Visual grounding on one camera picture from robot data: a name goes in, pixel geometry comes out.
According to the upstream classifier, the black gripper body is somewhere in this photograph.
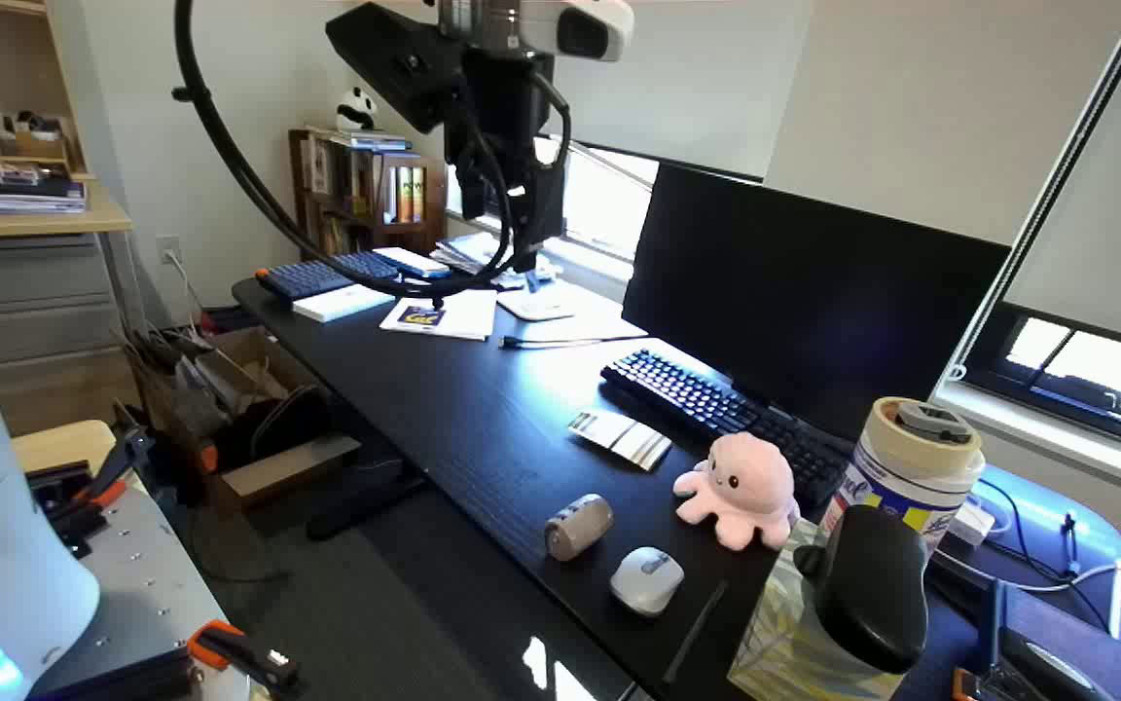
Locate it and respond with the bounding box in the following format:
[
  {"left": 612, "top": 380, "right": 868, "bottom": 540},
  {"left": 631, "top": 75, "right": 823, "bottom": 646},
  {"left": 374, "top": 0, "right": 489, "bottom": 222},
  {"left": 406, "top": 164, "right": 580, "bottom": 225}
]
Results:
[{"left": 445, "top": 52, "right": 573, "bottom": 271}]

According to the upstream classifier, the white blue striped flyer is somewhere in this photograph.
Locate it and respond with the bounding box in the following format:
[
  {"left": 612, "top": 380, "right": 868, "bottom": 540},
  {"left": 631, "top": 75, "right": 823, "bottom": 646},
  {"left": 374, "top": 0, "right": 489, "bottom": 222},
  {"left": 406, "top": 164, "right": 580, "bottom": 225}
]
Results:
[{"left": 570, "top": 410, "right": 673, "bottom": 472}]

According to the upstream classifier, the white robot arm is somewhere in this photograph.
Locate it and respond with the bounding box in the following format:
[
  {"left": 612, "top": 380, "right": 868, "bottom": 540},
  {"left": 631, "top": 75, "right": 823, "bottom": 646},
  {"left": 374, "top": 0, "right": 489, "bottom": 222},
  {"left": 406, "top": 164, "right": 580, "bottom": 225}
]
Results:
[{"left": 326, "top": 0, "right": 636, "bottom": 271}]

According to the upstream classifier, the white paper stack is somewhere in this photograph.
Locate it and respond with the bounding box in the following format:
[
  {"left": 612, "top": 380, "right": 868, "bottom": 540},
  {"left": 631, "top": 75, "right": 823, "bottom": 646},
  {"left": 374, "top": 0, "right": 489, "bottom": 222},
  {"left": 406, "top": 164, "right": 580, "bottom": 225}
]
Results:
[{"left": 427, "top": 231, "right": 649, "bottom": 352}]

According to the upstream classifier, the wooden bookshelf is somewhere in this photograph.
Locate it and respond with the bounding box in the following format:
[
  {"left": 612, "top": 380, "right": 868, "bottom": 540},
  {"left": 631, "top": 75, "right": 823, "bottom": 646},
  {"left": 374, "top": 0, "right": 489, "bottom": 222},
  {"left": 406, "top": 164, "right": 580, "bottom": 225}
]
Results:
[{"left": 288, "top": 128, "right": 449, "bottom": 253}]

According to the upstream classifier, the blue Cal booklet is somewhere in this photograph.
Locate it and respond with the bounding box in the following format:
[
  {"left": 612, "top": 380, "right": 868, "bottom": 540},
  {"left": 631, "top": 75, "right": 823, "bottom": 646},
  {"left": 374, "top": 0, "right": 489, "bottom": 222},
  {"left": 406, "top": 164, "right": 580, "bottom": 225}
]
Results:
[{"left": 380, "top": 292, "right": 494, "bottom": 341}]

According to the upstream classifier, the blue notebook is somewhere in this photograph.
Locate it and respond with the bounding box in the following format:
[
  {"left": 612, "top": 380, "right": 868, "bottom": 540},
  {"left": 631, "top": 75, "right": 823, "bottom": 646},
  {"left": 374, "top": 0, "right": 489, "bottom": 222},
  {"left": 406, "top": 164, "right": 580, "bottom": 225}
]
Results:
[{"left": 257, "top": 260, "right": 345, "bottom": 306}]

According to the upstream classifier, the black computer monitor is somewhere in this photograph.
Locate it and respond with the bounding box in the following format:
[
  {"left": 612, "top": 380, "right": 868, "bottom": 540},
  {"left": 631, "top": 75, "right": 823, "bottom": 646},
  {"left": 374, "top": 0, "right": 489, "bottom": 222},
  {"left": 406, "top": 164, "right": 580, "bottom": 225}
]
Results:
[{"left": 621, "top": 164, "right": 1008, "bottom": 440}]

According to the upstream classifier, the cardboard box on floor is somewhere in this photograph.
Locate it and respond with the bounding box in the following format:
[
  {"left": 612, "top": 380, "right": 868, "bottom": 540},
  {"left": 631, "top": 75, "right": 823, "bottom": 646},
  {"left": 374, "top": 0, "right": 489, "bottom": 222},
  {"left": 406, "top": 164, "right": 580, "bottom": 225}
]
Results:
[{"left": 125, "top": 327, "right": 358, "bottom": 502}]

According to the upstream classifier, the grey tape roll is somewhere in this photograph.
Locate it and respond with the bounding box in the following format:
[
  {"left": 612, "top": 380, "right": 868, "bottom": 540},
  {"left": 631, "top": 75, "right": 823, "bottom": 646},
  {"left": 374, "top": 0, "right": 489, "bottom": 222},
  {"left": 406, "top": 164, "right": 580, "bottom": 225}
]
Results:
[{"left": 544, "top": 495, "right": 614, "bottom": 562}]

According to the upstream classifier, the pink octopus plush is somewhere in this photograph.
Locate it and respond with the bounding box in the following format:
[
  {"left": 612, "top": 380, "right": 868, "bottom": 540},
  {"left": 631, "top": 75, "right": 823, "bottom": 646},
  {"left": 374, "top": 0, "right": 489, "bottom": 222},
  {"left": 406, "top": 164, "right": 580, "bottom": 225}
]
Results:
[{"left": 673, "top": 432, "right": 798, "bottom": 553}]

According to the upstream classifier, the white computer mouse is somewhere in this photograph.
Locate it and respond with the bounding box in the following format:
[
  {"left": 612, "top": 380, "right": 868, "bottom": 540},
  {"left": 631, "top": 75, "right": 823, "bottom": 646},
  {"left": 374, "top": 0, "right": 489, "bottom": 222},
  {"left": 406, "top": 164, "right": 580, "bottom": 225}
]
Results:
[{"left": 612, "top": 544, "right": 685, "bottom": 614}]

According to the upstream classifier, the disinfectant wipes canister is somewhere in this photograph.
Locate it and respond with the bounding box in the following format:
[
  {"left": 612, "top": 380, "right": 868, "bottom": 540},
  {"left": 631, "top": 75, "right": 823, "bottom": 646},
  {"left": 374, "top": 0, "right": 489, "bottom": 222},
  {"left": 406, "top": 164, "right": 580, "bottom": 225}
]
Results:
[{"left": 823, "top": 396, "right": 986, "bottom": 548}]

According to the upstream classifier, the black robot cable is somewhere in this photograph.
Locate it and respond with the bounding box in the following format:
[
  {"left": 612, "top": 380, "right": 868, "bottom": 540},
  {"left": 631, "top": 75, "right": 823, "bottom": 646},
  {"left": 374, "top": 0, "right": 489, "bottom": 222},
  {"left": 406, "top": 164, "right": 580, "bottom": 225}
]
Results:
[{"left": 166, "top": 0, "right": 518, "bottom": 296}]

